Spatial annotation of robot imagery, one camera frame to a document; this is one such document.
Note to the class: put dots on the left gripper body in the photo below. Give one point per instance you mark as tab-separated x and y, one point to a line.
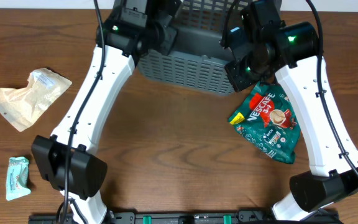
169	34

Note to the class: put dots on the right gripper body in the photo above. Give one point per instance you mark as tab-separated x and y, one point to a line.
239	74

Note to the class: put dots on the grey plastic basket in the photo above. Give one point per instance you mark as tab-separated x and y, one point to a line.
197	59

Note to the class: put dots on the green Nescafe coffee bag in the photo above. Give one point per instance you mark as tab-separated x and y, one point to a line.
267	120

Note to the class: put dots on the beige paper pouch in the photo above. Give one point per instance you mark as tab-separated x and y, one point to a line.
23	107

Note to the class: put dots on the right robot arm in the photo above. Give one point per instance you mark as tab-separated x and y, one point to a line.
291	98

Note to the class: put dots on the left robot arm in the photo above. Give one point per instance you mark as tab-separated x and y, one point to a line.
67	158

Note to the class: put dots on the small mint wrapper packet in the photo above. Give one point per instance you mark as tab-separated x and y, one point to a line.
17	177

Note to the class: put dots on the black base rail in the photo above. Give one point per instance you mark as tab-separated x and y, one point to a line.
240	217

